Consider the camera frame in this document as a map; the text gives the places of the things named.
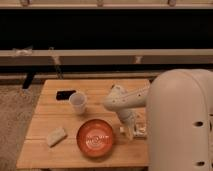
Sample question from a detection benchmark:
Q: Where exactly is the beige sponge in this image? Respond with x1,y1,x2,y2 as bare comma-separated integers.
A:
46,127,67,147

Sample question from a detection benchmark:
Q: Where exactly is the orange bowl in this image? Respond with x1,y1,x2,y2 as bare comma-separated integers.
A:
76,119,114,158

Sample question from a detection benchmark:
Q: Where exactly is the translucent plastic cup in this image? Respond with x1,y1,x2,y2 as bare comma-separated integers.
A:
69,92,87,115

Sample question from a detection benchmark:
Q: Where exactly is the black metal bracket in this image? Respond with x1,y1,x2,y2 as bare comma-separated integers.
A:
22,72,36,89

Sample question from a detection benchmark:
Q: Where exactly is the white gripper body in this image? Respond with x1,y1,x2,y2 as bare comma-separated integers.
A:
117,109,136,129

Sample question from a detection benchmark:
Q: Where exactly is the black rectangular block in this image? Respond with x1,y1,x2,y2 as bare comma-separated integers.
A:
56,90,75,100

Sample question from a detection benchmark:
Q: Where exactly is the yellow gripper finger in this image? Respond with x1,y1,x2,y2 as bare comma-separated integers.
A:
124,127,134,140

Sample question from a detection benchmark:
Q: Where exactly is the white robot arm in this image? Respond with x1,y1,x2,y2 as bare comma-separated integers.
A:
103,69,213,171

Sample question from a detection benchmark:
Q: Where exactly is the wooden table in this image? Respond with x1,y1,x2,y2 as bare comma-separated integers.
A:
17,79,149,169

